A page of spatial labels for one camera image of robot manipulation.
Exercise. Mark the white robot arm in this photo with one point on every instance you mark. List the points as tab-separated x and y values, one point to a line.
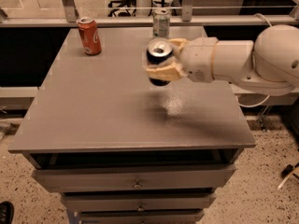
268	65

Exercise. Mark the orange soda can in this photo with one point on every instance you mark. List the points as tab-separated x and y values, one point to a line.
87	28

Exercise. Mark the top grey drawer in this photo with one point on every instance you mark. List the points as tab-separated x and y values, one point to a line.
134	178

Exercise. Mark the black office chair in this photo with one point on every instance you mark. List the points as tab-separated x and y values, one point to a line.
122	8

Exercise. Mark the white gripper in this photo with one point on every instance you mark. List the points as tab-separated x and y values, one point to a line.
197	59

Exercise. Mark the grey drawer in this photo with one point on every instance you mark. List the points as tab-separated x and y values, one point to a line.
134	178
146	217
138	202

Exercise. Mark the metal railing frame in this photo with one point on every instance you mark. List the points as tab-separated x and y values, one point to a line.
63	13

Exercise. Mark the blue pepsi can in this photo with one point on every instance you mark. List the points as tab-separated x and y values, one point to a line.
158	51

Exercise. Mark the black shoe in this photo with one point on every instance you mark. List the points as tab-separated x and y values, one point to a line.
6	212

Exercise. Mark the middle grey drawer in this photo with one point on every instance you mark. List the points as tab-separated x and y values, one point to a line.
138	202

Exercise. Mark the green 7up can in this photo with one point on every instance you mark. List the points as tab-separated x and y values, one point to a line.
161	22

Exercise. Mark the black and white floor tool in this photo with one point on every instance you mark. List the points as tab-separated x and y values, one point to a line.
287	172

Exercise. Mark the bottom grey drawer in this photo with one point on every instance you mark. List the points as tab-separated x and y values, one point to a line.
146	217

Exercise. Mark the grey drawer cabinet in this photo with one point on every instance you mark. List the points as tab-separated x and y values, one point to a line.
102	112

